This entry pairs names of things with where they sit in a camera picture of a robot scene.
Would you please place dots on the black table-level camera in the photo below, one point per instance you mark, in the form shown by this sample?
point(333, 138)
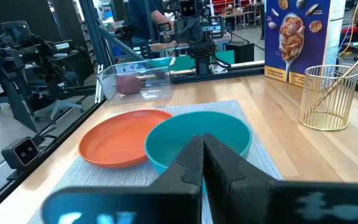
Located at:
point(23, 152)

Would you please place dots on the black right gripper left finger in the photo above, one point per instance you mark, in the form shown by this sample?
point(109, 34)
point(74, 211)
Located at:
point(185, 174)

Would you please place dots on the black background robot station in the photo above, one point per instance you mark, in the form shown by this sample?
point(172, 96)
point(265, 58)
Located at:
point(26, 53)

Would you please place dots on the grey office chair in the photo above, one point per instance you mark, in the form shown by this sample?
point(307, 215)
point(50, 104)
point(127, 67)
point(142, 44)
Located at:
point(61, 107)

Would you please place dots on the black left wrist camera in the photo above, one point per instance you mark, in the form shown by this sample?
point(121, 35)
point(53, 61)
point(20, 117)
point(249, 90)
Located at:
point(187, 7)

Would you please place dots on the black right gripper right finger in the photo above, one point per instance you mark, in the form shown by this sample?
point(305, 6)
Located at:
point(228, 186)

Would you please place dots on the wooden background workbench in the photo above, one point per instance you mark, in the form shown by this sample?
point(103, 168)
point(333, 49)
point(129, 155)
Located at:
point(166, 46)

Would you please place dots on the person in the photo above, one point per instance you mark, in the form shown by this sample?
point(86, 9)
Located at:
point(141, 15)

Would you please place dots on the blue cereal box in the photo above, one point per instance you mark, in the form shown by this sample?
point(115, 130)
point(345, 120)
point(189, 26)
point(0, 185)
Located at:
point(309, 46)

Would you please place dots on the grey woven placemat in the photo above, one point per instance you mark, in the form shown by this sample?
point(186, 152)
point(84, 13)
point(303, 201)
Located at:
point(110, 180)

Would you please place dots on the black equipment case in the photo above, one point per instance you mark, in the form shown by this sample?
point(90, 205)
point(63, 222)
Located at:
point(241, 53)

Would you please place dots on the red apple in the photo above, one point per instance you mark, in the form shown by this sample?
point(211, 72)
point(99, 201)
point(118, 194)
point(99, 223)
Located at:
point(128, 85)

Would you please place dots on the teal bowl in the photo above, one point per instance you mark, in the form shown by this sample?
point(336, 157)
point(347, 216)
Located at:
point(179, 137)

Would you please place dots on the green floor mat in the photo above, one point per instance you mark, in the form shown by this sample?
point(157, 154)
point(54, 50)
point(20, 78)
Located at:
point(182, 63)

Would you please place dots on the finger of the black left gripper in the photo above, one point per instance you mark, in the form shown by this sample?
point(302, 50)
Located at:
point(185, 31)
point(202, 31)

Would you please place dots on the orange plate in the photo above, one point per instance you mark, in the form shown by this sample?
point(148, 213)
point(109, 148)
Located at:
point(117, 140)

